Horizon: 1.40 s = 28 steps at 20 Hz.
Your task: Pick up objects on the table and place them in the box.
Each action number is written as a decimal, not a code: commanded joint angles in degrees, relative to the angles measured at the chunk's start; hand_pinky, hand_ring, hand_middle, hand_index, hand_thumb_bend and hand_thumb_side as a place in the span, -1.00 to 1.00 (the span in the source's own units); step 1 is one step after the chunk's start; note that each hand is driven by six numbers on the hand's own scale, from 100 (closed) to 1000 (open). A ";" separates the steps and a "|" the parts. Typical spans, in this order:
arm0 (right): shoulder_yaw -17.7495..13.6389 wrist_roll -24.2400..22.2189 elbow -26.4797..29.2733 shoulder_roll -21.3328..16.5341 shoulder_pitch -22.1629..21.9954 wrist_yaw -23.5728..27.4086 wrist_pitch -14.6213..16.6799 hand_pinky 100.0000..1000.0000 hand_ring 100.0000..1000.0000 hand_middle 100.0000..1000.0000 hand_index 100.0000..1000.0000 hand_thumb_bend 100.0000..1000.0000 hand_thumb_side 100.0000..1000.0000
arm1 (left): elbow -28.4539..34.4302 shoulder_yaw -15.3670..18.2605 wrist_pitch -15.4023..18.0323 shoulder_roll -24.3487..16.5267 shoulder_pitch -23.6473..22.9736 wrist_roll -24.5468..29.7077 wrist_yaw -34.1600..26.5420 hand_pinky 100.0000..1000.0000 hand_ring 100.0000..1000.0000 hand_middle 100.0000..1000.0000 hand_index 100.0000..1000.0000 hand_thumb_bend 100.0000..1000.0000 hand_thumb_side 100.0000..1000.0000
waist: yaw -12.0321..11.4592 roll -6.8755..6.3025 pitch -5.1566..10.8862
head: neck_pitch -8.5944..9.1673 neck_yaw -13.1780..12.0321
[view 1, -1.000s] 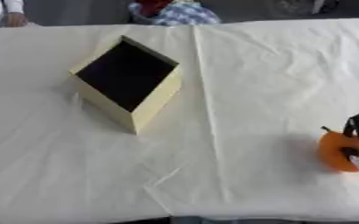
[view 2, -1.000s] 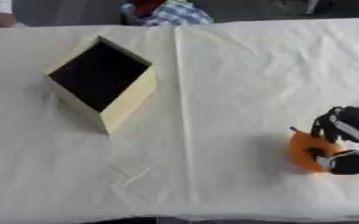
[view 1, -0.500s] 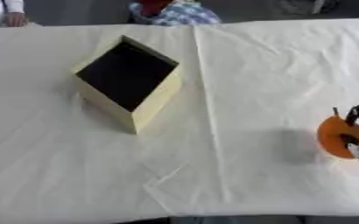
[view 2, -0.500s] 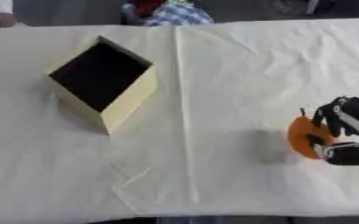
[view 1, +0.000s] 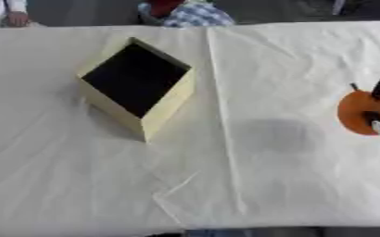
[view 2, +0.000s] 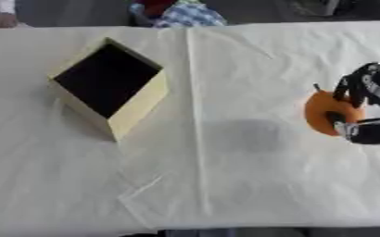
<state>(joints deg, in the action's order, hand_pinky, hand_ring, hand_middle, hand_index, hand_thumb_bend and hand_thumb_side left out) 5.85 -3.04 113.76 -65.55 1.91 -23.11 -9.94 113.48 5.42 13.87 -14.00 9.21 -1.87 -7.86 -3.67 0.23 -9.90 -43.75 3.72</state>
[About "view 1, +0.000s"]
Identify orange toy fruit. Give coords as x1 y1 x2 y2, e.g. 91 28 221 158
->
336 82 380 136

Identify tan cardboard box black inside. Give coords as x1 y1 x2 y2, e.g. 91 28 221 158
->
76 36 196 143

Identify person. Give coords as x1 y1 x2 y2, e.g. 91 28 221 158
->
0 0 34 30
136 0 237 29

